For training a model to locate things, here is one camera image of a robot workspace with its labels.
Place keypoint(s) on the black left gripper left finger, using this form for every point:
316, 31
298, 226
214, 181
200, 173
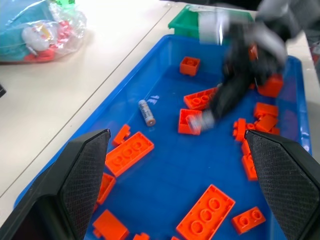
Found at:
75, 175

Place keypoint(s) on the white AA battery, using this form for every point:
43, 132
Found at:
147, 113

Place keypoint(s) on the black object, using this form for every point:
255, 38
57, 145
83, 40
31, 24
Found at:
2, 90

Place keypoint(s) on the hollow square orange brick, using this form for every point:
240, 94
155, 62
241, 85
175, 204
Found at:
185, 122
107, 187

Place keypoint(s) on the clear plastic bag of toys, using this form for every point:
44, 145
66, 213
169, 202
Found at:
62, 32

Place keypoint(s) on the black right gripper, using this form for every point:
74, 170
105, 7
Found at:
243, 60

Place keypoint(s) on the small orange studded brick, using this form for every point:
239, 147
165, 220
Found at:
121, 135
141, 236
239, 129

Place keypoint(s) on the flat orange eight-stud brick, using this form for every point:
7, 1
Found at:
198, 98
128, 156
206, 216

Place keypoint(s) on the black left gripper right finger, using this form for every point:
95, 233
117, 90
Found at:
285, 180

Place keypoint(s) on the teal package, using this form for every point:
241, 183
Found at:
12, 27

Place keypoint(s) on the orange toy brick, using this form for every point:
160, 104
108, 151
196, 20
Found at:
266, 108
272, 86
275, 131
111, 225
249, 167
266, 123

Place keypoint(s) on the blue plastic bin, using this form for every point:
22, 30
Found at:
175, 170

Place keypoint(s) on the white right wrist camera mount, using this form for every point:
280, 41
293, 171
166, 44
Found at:
271, 41

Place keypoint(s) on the green plastic bin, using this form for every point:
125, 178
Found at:
186, 22

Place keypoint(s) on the small square orange brick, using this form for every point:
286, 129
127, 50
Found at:
190, 65

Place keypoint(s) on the orange two-stud brick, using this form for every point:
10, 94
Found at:
248, 220

